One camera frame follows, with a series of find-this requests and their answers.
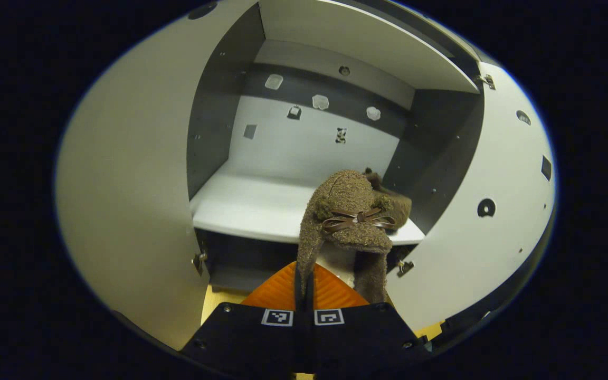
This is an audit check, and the brown plush shoe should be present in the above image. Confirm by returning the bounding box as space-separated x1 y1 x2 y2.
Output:
296 169 397 305
365 168 413 231

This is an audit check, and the grey cabinet door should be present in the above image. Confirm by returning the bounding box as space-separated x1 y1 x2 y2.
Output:
386 62 557 333
56 0 262 352

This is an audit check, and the grey shoe cabinet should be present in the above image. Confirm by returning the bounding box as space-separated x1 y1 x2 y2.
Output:
185 0 487 293

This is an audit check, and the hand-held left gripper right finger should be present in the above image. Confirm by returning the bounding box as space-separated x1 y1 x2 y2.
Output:
304 262 432 379

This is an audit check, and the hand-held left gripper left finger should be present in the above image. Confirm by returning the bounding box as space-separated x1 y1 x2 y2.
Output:
180 261 307 379

